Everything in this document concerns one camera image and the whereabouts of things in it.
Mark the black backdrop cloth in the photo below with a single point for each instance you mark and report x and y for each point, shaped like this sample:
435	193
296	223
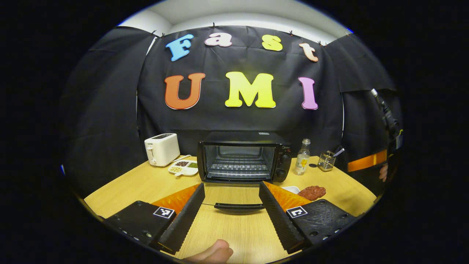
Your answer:
238	121

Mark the clear glass bottle yellow label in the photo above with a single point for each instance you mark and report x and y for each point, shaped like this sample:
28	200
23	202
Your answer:
302	161

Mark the metal oven rack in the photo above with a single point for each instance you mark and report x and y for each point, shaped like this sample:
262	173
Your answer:
238	169

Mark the white divided seasoning dish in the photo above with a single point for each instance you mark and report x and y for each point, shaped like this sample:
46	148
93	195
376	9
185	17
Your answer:
183	168

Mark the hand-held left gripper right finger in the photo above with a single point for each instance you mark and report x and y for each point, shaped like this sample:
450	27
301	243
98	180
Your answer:
280	223

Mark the metal mesh utensil holder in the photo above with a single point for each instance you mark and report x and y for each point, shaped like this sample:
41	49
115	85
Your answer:
326	162

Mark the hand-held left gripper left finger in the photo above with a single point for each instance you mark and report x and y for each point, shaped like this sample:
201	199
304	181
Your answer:
183	223

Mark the red meat steak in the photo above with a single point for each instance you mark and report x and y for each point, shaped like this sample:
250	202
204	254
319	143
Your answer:
312	192

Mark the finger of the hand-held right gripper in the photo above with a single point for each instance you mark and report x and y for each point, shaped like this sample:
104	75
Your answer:
366	161

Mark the white rectangular container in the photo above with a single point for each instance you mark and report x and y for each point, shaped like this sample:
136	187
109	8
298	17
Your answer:
291	189

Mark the white toaster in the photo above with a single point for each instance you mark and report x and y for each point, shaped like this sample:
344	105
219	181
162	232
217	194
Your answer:
161	148

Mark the black electric oven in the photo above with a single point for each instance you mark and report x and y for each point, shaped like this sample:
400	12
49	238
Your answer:
284	161

